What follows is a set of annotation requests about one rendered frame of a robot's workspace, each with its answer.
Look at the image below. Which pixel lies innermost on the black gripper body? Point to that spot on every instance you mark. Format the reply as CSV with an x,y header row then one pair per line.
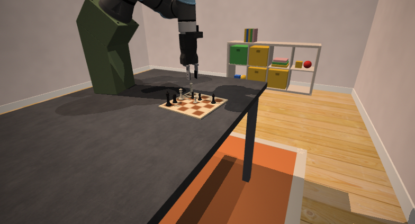
x,y
188,46

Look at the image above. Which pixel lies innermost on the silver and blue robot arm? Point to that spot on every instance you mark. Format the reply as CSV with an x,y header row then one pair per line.
x,y
122,10

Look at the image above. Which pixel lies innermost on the brown and cream chessboard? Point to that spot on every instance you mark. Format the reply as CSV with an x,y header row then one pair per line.
x,y
196,110

